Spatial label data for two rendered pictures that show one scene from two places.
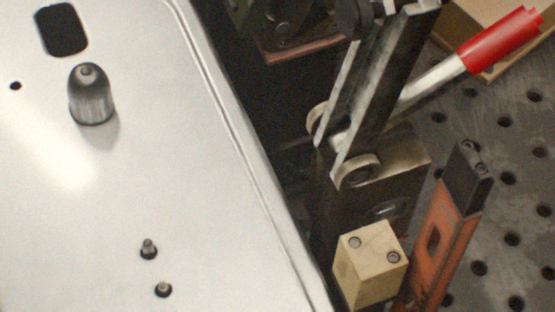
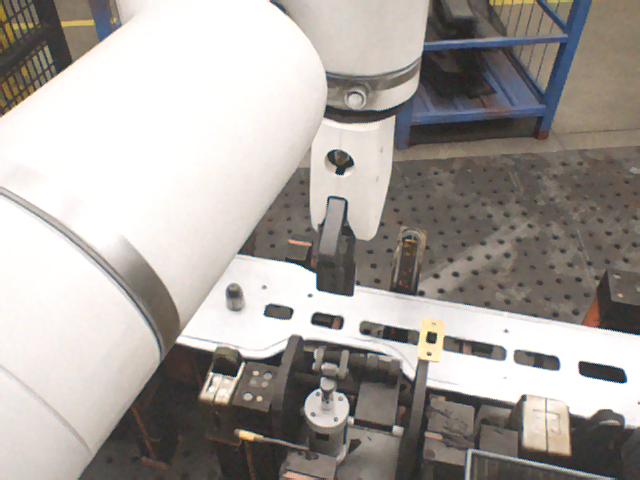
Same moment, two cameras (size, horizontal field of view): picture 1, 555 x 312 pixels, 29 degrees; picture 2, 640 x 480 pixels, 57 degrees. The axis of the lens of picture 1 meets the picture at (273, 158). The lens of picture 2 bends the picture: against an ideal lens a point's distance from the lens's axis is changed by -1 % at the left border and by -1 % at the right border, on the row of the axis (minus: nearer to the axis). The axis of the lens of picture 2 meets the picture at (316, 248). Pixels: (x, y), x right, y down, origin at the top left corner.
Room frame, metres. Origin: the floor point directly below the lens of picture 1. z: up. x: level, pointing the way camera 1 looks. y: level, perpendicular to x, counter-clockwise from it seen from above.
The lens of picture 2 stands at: (0.95, -0.27, 1.82)
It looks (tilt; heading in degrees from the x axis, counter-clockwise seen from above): 46 degrees down; 130
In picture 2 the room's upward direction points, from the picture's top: straight up
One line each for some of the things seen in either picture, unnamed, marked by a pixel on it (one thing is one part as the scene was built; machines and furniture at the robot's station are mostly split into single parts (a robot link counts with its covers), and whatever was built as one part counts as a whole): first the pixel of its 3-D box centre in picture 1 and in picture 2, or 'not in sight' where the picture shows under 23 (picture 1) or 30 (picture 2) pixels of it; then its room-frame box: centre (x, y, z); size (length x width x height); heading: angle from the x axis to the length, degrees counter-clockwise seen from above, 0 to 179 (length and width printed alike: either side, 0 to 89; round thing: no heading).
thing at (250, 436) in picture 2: not in sight; (271, 440); (0.68, -0.04, 1.09); 0.10 x 0.01 x 0.01; 27
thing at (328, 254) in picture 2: not in sight; (337, 217); (0.76, -0.02, 1.52); 0.08 x 0.01 x 0.06; 117
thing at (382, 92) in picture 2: not in sight; (355, 67); (0.74, 0.02, 1.62); 0.09 x 0.08 x 0.03; 117
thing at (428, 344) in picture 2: not in sight; (431, 337); (0.72, 0.29, 1.01); 0.08 x 0.04 x 0.01; 117
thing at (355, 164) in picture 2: not in sight; (352, 142); (0.74, 0.02, 1.55); 0.10 x 0.07 x 0.11; 117
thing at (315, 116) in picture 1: (329, 115); not in sight; (0.39, -0.03, 1.06); 0.03 x 0.01 x 0.03; 117
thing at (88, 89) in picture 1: (89, 94); (234, 297); (0.42, 0.14, 1.02); 0.03 x 0.03 x 0.07
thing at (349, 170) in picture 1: (357, 171); not in sight; (0.35, -0.06, 1.06); 0.03 x 0.01 x 0.03; 117
